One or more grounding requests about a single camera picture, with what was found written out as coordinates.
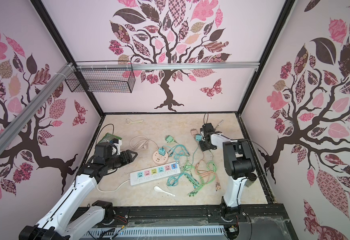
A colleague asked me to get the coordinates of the green USB charger plug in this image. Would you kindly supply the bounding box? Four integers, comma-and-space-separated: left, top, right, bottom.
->
165, 135, 175, 143

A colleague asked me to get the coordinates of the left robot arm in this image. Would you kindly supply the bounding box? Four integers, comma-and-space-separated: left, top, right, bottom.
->
19, 140, 138, 240

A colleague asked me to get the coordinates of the white multicolour power strip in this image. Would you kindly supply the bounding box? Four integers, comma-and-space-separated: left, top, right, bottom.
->
130, 162, 181, 186

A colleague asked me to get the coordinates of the glass jar black lid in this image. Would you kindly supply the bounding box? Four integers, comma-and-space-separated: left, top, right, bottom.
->
245, 173, 257, 187

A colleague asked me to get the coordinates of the light green charger plug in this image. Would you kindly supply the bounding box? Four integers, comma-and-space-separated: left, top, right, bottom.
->
195, 134, 202, 142

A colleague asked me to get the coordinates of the pink cable of round socket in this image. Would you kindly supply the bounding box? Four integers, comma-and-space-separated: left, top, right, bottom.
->
129, 135, 159, 154

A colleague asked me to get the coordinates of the aluminium rail left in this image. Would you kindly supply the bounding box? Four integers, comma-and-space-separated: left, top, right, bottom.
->
0, 63, 75, 155

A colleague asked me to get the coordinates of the round pink power socket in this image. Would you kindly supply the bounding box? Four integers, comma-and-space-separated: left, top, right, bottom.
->
153, 151, 169, 166

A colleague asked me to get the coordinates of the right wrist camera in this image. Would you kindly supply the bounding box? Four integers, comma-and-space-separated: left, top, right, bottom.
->
200, 123, 215, 139

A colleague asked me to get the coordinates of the pale yellow peeler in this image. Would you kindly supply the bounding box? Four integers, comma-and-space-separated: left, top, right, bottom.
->
125, 118, 144, 125

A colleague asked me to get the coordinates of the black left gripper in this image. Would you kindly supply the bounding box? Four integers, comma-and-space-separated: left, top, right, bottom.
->
105, 149, 138, 170

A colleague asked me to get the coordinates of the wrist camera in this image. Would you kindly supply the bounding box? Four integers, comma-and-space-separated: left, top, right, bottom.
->
109, 140, 122, 156
200, 123, 215, 139

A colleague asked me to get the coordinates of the black wire basket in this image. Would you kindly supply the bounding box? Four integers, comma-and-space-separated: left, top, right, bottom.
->
65, 60, 136, 94

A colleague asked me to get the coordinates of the white ceramic spoon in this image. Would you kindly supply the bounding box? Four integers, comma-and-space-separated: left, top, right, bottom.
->
154, 186, 175, 197

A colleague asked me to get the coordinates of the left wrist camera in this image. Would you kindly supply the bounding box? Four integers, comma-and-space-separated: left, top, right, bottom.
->
109, 140, 122, 156

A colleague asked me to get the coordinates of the green snack packet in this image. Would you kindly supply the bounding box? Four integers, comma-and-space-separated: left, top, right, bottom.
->
98, 133, 122, 144

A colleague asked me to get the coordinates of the white power strip cable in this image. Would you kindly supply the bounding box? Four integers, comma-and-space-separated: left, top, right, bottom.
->
96, 178, 131, 193

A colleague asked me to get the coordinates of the teal USB charger plug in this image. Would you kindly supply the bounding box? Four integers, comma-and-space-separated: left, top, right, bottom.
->
158, 148, 167, 156

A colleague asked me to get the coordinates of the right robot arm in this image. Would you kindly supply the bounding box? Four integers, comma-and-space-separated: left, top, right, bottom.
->
199, 132, 257, 221

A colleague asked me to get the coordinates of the tangled charging cables bundle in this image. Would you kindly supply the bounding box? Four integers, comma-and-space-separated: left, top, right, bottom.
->
164, 140, 222, 198

